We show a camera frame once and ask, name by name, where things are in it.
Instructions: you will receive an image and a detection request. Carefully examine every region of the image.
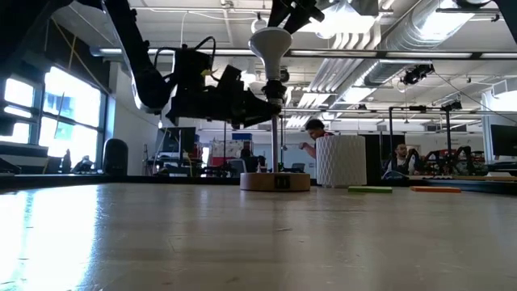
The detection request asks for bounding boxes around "lamp with wooden base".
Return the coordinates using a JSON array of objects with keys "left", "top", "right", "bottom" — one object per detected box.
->
[{"left": 239, "top": 78, "right": 312, "bottom": 192}]

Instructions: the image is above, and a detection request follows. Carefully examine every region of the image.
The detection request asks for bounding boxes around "overhead camera mount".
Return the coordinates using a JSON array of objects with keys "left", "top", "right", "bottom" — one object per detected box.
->
[{"left": 298, "top": 0, "right": 383, "bottom": 36}]

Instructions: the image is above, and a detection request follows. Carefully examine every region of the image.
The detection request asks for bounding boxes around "black rounded bin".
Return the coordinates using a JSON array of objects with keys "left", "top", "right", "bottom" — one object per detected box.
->
[{"left": 102, "top": 137, "right": 130, "bottom": 176}]

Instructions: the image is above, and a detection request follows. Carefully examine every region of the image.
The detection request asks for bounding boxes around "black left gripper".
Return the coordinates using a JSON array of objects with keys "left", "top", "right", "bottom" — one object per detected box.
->
[{"left": 163, "top": 64, "right": 283, "bottom": 129}]

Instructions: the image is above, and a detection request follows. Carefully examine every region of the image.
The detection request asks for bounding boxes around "white textured cup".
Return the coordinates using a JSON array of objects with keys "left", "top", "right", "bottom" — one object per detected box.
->
[{"left": 315, "top": 134, "right": 368, "bottom": 189}]

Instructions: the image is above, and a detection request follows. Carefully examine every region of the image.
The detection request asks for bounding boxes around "black computer monitor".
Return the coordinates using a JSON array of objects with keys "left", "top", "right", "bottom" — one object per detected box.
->
[
  {"left": 490, "top": 123, "right": 517, "bottom": 158},
  {"left": 158, "top": 126, "right": 198, "bottom": 155}
]

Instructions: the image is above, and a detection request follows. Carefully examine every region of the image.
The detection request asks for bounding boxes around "black overhead rig beam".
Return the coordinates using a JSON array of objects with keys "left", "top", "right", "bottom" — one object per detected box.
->
[{"left": 90, "top": 47, "right": 517, "bottom": 61}]

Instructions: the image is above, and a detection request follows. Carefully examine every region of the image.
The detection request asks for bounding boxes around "green sticky note pad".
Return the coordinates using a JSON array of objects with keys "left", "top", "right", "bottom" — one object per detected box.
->
[{"left": 347, "top": 185, "right": 394, "bottom": 194}]

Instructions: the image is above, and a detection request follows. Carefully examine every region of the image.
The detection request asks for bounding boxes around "person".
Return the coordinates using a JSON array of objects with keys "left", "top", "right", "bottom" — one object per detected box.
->
[
  {"left": 382, "top": 142, "right": 422, "bottom": 179},
  {"left": 297, "top": 117, "right": 335, "bottom": 161}
]

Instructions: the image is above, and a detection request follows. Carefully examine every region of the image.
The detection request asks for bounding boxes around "orange sticky note pad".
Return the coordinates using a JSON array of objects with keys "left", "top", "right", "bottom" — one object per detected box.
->
[{"left": 410, "top": 185, "right": 463, "bottom": 194}]

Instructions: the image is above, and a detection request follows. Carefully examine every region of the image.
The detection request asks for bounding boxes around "black aluminium table frame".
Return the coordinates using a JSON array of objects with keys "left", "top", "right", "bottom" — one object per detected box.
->
[{"left": 0, "top": 172, "right": 517, "bottom": 195}]

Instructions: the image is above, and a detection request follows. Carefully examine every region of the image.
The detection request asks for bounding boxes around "white cable coil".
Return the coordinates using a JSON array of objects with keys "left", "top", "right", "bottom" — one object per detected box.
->
[{"left": 250, "top": 15, "right": 267, "bottom": 36}]

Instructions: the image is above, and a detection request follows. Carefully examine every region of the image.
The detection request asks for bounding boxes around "black background rig frame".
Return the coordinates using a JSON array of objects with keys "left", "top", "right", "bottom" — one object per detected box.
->
[{"left": 387, "top": 99, "right": 465, "bottom": 177}]

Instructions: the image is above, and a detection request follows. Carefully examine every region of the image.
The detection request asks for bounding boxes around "silver ventilation duct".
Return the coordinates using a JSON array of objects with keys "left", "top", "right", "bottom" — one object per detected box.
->
[{"left": 314, "top": 0, "right": 477, "bottom": 94}]

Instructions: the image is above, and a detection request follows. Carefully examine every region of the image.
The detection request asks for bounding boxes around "white lightbulb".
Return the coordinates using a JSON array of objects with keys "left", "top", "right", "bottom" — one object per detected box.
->
[{"left": 247, "top": 26, "right": 293, "bottom": 82}]

